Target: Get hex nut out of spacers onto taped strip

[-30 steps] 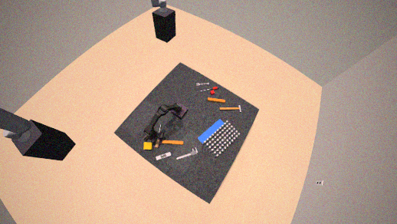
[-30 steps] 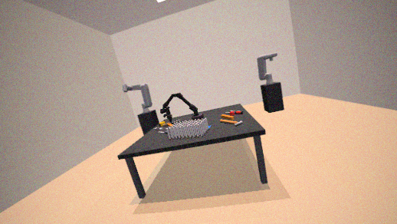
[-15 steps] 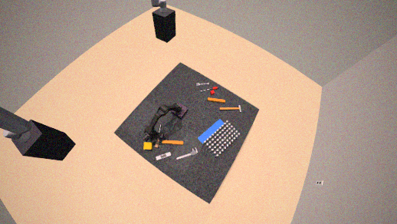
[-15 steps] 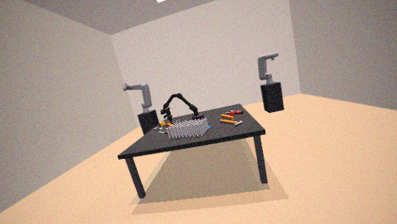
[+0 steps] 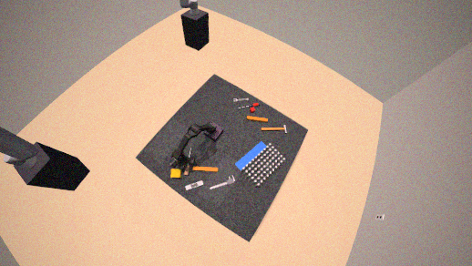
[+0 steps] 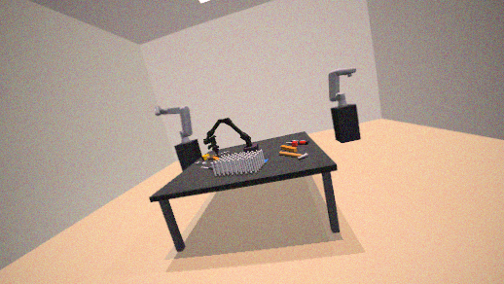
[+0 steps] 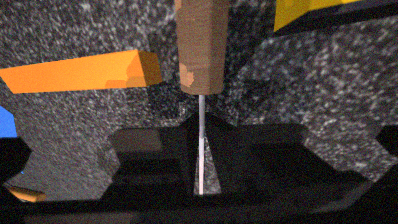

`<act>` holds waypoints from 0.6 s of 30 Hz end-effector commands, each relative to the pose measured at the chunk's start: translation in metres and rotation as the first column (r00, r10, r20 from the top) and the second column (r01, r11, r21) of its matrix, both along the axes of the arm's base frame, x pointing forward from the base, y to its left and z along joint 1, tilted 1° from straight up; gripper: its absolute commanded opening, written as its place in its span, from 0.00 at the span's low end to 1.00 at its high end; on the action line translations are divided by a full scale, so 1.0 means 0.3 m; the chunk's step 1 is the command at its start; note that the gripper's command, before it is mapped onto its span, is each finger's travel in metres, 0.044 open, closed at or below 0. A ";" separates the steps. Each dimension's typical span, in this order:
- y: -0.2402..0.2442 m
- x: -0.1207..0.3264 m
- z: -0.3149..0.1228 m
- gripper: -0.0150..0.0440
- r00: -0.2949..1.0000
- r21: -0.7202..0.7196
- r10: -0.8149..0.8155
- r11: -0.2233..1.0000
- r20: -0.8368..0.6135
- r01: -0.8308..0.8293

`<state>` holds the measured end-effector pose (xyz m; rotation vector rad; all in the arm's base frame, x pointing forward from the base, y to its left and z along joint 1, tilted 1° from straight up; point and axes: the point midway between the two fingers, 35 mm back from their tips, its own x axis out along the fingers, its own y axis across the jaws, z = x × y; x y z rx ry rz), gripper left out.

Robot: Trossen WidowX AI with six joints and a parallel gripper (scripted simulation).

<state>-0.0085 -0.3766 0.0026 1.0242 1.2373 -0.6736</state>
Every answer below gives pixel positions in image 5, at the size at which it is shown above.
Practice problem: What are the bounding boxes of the screwdriver with brown handle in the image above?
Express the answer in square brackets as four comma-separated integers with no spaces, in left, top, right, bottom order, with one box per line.
[183,164,190,175]

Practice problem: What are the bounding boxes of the blue flat strip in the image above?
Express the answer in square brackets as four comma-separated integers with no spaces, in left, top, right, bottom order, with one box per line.
[235,142,266,169]

